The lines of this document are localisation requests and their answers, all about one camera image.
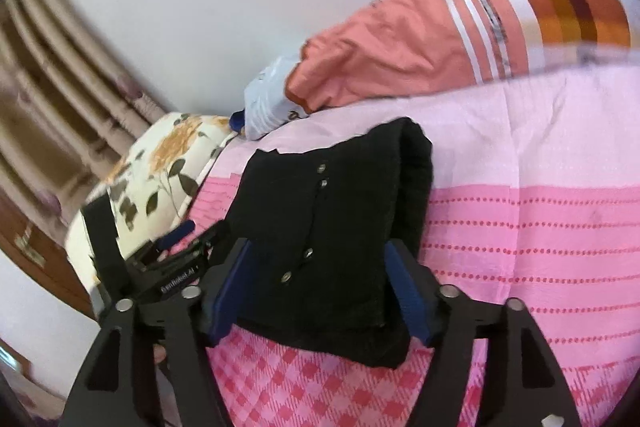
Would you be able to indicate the beige curtain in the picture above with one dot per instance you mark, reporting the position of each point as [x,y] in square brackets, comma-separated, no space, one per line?
[45,82]

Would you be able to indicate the dark blue cloth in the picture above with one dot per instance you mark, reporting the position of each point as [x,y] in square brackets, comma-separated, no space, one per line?
[237,122]

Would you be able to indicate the pink checked bed sheet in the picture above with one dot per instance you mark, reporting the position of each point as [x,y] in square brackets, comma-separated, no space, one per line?
[525,232]

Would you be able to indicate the orange plaid blanket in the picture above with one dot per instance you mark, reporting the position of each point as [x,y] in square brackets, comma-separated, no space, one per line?
[400,42]

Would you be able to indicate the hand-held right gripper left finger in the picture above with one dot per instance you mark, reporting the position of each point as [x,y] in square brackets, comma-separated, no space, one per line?
[230,292]

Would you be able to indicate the black pants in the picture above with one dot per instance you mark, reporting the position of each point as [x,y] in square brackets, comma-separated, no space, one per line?
[350,207]

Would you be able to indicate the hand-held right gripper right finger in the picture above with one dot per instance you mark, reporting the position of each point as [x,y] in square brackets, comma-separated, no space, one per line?
[410,292]

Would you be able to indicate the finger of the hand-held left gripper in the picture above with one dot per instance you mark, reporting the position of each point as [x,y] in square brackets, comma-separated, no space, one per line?
[177,234]

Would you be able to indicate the light blue striped cloth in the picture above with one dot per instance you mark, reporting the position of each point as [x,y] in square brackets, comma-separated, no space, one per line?
[265,102]

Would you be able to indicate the brown wooden furniture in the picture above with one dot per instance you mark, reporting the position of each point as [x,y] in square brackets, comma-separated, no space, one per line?
[45,257]

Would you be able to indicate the floral yellow pillow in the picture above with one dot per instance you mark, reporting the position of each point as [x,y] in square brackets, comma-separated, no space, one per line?
[165,157]

